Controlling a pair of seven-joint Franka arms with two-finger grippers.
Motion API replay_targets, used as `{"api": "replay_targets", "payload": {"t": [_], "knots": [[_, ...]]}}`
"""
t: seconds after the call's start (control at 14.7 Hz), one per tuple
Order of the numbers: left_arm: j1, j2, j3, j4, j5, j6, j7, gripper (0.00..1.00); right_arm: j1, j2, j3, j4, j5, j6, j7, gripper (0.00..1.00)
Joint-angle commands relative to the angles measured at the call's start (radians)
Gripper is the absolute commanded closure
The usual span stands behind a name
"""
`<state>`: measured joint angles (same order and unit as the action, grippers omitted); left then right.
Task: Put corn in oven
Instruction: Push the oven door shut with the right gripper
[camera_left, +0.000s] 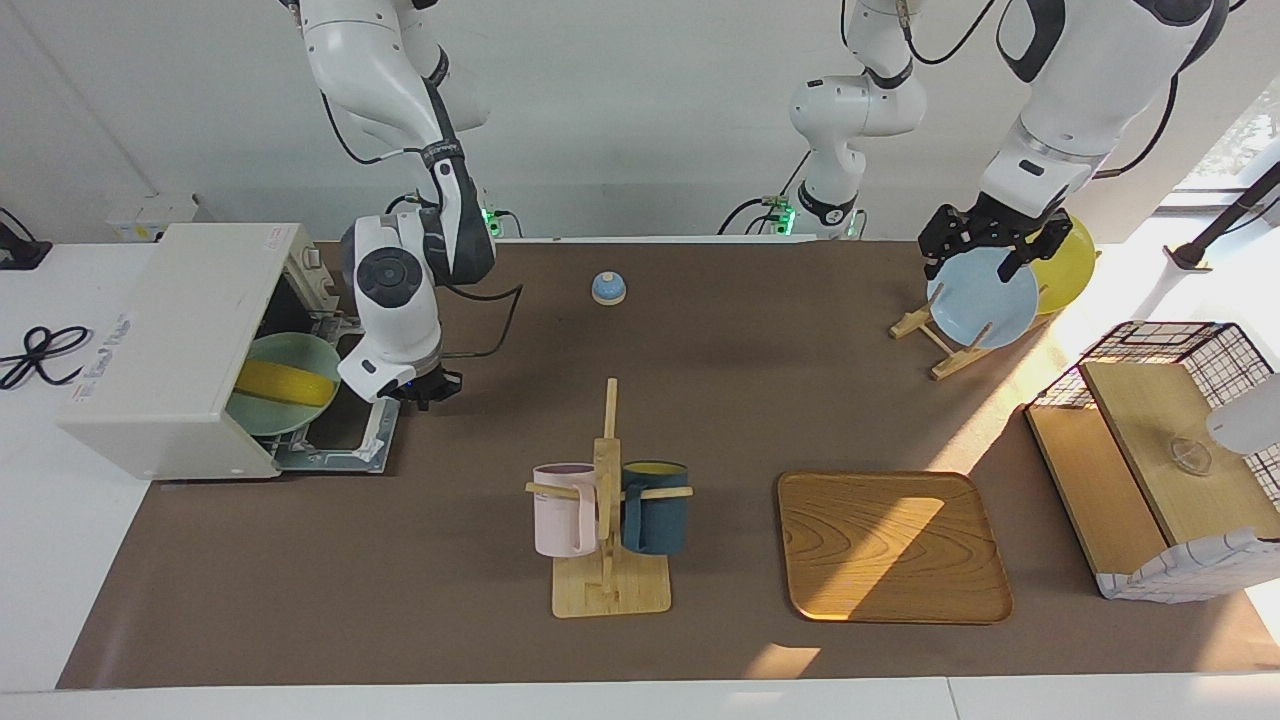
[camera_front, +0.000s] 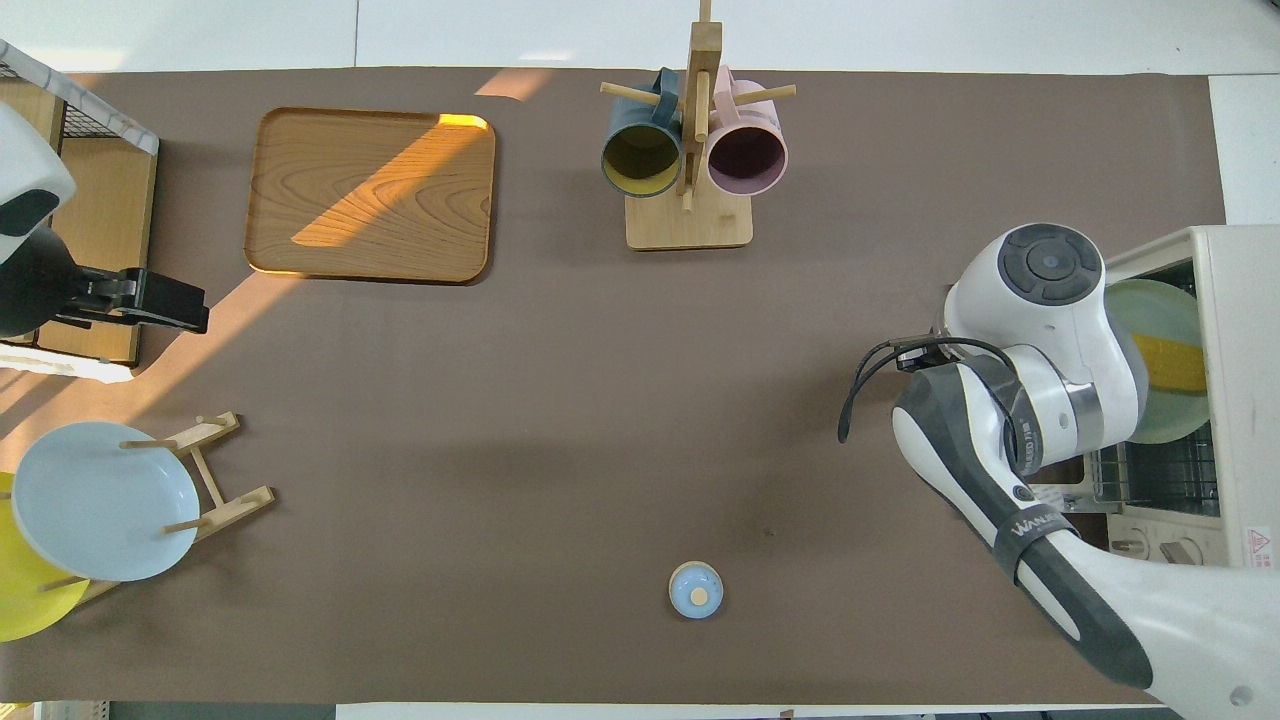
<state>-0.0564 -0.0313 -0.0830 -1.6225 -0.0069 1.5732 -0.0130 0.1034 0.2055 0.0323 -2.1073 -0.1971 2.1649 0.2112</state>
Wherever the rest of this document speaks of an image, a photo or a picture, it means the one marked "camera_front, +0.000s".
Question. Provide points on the wooden serving tray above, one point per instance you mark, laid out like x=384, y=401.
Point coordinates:
x=370, y=200

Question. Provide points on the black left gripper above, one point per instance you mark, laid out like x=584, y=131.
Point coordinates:
x=35, y=290

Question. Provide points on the white toaster oven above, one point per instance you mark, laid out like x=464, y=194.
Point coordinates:
x=1245, y=400

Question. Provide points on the dark blue mug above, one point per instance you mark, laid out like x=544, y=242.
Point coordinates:
x=640, y=160

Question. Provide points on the brown table mat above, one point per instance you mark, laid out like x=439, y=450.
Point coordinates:
x=450, y=450

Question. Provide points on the white checked cloth liner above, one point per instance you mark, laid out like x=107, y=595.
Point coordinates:
x=100, y=110

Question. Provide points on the wooden plate rack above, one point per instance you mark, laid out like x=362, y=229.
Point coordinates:
x=240, y=500

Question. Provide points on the light blue plate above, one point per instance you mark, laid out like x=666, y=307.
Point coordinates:
x=100, y=500

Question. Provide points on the pale green plate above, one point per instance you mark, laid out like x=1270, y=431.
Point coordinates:
x=1165, y=310

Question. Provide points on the wooden mug rack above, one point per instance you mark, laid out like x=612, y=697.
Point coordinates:
x=690, y=225

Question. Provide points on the pink mug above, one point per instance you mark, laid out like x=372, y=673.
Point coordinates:
x=747, y=160

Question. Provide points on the oven glass door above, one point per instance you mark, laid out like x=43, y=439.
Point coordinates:
x=1060, y=498

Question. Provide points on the yellow plate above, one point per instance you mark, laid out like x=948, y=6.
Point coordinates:
x=30, y=600

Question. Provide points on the small blue dome lid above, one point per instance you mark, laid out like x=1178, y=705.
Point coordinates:
x=696, y=592

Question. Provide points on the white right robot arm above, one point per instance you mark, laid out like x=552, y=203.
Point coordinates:
x=1060, y=330

